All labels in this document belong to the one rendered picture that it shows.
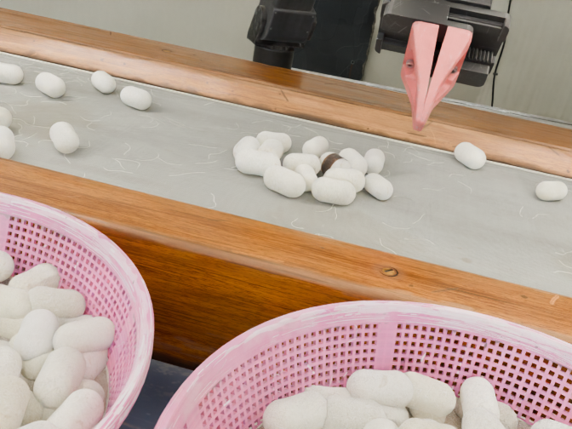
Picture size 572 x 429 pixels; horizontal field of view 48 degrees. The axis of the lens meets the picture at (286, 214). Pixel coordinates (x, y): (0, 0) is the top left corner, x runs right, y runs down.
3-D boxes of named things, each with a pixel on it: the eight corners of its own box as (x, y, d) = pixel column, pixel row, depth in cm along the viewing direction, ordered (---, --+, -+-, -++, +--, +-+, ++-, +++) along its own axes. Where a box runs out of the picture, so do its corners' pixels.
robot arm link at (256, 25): (318, 14, 96) (305, 6, 100) (263, 8, 92) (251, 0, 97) (311, 55, 98) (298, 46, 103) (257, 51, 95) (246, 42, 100)
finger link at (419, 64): (491, 116, 46) (509, 17, 50) (394, 94, 47) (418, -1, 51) (468, 161, 53) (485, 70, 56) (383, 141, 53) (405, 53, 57)
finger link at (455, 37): (458, 109, 47) (477, 11, 50) (362, 88, 48) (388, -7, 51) (439, 155, 53) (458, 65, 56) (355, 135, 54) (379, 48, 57)
